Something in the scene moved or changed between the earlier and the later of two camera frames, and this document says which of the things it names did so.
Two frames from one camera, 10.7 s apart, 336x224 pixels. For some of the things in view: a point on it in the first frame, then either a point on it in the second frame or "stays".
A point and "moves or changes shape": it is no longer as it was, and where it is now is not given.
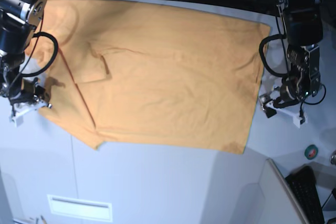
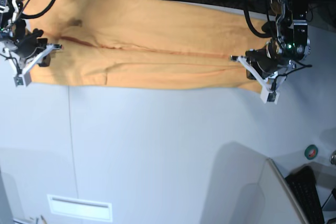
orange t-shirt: [151, 74] moves or changes shape
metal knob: [333, 158] stays
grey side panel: [270, 201] stays
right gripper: [293, 89] → [266, 59]
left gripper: [25, 91] → [26, 42]
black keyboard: [303, 183] stays
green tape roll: [311, 151] stays
